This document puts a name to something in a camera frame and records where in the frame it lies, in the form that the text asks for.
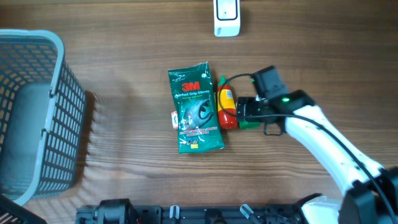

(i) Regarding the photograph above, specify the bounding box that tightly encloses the red sauce bottle green cap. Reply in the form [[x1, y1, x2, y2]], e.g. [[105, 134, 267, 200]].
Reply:
[[217, 76, 238, 129]]

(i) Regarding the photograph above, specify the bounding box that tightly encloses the large green snack bag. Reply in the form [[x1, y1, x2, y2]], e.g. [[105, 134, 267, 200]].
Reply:
[[168, 62, 225, 154]]

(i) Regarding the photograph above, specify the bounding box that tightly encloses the pink candy packet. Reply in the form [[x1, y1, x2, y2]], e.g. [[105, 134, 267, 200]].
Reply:
[[171, 111, 178, 129]]

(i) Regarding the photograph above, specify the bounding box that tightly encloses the green lid white jar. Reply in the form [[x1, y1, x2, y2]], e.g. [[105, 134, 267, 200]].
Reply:
[[239, 120, 261, 129]]

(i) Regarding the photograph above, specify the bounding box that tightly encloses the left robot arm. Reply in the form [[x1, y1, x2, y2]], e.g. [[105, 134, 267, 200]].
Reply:
[[1, 195, 47, 224]]

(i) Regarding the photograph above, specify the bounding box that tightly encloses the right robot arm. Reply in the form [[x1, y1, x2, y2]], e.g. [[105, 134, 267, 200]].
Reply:
[[237, 66, 397, 223]]

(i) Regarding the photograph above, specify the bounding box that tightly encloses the white barcode scanner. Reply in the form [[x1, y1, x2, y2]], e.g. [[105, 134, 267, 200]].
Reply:
[[213, 0, 241, 37]]

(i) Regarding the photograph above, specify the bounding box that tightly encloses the grey mesh shopping basket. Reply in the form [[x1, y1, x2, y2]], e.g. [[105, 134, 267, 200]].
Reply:
[[1, 29, 86, 205]]

